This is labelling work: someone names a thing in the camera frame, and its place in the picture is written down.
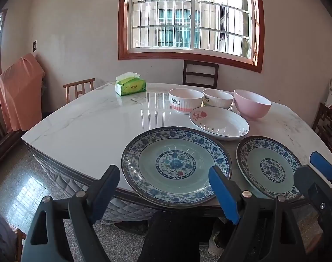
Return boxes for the person's white shoe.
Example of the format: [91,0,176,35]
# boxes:
[209,221,226,255]

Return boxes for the light wooden chair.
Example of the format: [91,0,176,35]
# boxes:
[63,78,96,104]

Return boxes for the small blue floral plate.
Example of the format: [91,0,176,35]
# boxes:
[236,136,311,201]

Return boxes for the person's black trouser legs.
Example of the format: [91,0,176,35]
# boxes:
[137,213,229,262]

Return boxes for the large blue floral plate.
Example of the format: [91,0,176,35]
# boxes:
[121,126,232,208]

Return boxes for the white ribbed bowl pink base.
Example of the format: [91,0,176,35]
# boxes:
[168,88,204,114]

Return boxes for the orange cloth cover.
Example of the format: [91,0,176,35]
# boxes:
[0,53,45,133]

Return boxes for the dark carved wooden chair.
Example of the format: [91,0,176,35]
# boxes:
[312,102,332,167]

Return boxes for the red framed barred window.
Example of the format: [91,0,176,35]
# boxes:
[118,0,265,74]

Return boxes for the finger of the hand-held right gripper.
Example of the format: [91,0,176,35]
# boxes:
[310,151,332,189]
[294,165,332,210]

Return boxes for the white ribbed bowl yellow print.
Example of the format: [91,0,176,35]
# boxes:
[202,89,234,110]

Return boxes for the dark brown furniture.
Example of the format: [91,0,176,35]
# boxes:
[0,213,27,262]

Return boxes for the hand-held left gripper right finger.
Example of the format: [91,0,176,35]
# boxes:
[209,166,301,262]

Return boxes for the green tissue pack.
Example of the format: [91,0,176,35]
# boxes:
[115,72,146,97]

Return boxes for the white oval plate red flower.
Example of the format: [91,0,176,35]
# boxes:
[189,106,250,141]

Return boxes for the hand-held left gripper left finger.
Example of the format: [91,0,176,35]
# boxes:
[21,164,120,262]

